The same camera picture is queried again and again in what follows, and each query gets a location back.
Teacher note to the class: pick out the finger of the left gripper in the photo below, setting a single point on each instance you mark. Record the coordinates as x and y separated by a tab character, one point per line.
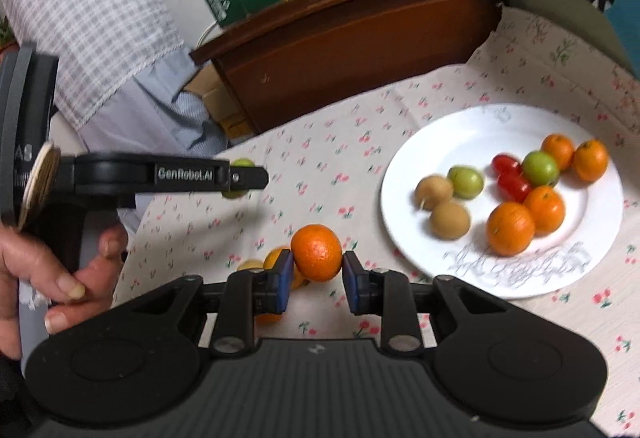
115	178

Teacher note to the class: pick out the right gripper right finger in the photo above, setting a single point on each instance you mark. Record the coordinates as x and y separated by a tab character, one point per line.
387	295

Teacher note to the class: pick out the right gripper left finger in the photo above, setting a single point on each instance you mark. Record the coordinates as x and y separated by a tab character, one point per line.
248	294

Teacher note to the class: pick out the orange tangerine six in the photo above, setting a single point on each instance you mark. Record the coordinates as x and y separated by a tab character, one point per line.
317	253

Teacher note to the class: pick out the brown longan one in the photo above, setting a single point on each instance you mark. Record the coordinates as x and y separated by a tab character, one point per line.
431	191

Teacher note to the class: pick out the small green plum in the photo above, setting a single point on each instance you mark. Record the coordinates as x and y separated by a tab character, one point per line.
468	182

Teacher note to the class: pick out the orange tangerine four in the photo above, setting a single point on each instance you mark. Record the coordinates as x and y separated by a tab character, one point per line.
510	229

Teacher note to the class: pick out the red cherry tomato long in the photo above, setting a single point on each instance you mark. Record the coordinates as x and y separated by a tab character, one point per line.
514	187

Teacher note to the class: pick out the red cherry tomato small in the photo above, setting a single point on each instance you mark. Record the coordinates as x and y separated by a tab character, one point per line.
506	164

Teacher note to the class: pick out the orange tangerine three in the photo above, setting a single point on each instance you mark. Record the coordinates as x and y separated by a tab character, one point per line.
547	208

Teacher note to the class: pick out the orange tangerine one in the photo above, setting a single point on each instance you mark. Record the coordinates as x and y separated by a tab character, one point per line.
561	149

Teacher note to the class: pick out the orange tangerine two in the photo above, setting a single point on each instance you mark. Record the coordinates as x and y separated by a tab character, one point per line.
590	160

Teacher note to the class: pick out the orange tangerine five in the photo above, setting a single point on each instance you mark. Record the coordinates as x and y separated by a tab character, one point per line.
268	319

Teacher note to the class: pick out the person left hand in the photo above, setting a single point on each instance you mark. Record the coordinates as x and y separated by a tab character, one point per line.
77	296

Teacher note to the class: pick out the brown longan three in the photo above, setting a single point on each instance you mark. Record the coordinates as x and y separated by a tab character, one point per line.
251	264

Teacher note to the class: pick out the blue gray hanging cloth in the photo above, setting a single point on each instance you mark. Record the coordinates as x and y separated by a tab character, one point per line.
153	113

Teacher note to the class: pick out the lone green plum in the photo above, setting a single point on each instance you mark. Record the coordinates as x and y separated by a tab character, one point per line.
237	178

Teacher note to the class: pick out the cardboard box on floor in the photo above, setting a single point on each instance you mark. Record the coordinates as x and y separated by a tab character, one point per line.
218	102

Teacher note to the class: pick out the checkered white curtain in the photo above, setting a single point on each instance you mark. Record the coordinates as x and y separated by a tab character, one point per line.
101	44

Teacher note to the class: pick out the brown wooden cabinet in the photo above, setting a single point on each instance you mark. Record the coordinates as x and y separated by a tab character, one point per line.
298	56

